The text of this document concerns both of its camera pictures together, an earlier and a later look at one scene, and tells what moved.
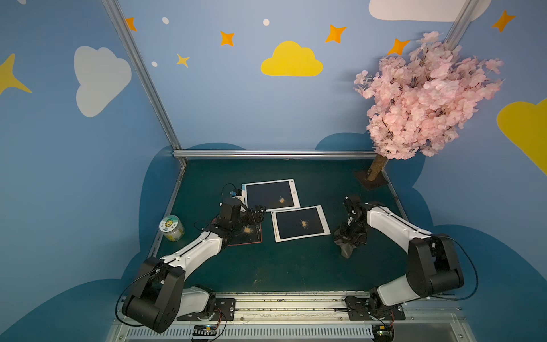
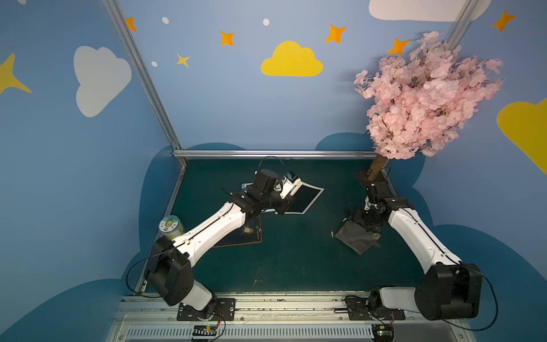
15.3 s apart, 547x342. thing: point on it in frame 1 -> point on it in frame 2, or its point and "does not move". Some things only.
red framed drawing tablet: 246,234 does not move
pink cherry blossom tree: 419,100 does not move
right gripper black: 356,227 -> 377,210
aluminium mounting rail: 315,317 does not move
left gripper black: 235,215 -> 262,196
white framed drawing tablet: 300,223 -> 304,199
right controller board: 382,333 does not move
